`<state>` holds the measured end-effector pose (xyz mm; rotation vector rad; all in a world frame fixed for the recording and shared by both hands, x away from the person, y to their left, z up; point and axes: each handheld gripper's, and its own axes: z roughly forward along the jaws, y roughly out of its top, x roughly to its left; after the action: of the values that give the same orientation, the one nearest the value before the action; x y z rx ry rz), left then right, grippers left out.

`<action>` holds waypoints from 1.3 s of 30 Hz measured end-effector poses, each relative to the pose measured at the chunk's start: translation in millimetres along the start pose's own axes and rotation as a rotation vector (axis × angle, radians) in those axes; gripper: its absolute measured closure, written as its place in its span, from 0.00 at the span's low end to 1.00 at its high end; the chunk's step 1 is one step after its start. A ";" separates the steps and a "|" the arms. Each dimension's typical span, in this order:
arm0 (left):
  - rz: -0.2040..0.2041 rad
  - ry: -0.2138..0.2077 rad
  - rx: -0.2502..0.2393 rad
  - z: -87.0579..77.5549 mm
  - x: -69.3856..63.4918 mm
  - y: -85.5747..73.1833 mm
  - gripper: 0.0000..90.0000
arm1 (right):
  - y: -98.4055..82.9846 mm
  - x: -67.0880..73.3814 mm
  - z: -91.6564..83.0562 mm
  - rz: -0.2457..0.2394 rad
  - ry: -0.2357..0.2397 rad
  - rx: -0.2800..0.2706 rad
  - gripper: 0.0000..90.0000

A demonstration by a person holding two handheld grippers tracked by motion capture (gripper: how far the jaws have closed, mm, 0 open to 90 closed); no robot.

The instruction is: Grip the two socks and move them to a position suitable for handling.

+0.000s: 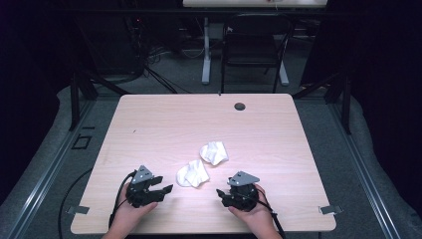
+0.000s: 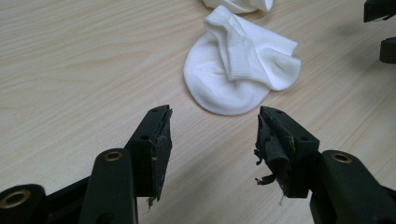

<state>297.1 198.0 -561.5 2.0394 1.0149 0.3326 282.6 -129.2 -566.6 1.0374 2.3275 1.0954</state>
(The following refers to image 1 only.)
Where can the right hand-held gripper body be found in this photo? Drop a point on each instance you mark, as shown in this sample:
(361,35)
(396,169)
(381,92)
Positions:
(244,197)

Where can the white sock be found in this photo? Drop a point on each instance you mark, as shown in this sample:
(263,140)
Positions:
(214,152)
(193,174)

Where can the aluminium floor rail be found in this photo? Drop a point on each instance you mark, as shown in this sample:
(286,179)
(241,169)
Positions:
(363,169)
(49,169)

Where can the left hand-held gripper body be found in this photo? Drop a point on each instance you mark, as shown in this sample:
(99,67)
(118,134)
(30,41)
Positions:
(141,194)

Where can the black folding chair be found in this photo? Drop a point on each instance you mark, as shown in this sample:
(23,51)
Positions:
(253,46)

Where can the black metal stand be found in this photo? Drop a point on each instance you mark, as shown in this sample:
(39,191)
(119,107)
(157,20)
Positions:
(346,103)
(74,99)

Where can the person's left hand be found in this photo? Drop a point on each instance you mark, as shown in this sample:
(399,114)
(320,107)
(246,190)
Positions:
(127,215)

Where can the white desk with legs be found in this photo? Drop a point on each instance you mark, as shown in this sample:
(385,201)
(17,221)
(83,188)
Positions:
(206,59)

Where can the person's right hand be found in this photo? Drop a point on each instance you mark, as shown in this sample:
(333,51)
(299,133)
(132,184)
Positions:
(257,215)

